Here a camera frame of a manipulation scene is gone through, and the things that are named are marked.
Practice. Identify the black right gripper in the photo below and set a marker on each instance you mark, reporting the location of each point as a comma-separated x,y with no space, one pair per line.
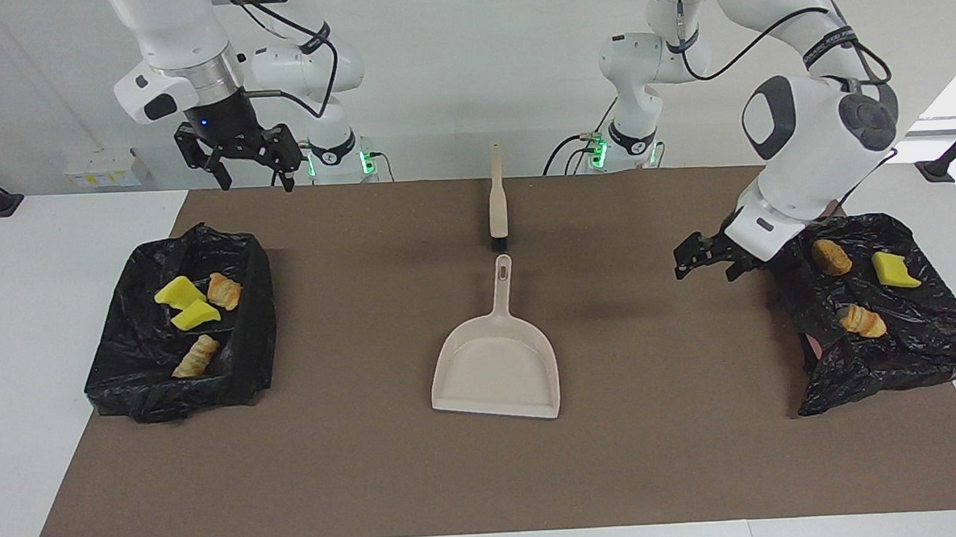
230,126

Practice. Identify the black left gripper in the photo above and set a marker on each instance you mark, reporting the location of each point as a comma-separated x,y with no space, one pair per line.
735,251

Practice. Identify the orange striped croissant piece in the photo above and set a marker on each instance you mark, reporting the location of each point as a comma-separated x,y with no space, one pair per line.
224,292

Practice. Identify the yellow sponge block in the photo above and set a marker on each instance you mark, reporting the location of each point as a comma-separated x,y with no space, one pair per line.
179,292

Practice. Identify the pale food piece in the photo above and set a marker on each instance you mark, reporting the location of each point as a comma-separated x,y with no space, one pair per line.
862,320

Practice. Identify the yellow sponge wedge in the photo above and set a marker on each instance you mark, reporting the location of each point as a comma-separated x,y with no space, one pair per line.
195,315

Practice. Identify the notched yellow sponge piece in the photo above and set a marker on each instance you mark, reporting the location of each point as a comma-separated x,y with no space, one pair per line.
893,269

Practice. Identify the pale flaky pastry piece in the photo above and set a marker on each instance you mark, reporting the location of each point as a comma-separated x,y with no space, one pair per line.
195,356

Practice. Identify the beige hand brush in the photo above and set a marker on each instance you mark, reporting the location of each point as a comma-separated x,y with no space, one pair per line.
498,207

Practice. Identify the beige plastic dustpan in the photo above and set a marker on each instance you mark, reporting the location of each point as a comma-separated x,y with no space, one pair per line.
498,364

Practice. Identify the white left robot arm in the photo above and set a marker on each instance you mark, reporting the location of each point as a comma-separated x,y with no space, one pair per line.
812,149

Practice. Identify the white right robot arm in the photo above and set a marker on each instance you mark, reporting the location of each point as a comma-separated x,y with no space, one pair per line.
186,47

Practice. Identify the pink plastic bin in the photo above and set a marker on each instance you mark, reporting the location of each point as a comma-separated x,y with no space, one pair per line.
811,351

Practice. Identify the crumpled black trash bag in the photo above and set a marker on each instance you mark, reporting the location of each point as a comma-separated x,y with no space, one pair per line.
893,347

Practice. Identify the open black bag-lined bin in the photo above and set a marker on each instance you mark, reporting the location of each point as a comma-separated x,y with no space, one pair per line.
126,348

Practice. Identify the brown table mat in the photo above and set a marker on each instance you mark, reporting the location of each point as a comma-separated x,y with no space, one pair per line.
486,462

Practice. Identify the white wall socket box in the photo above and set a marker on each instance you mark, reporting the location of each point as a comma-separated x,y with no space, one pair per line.
106,168

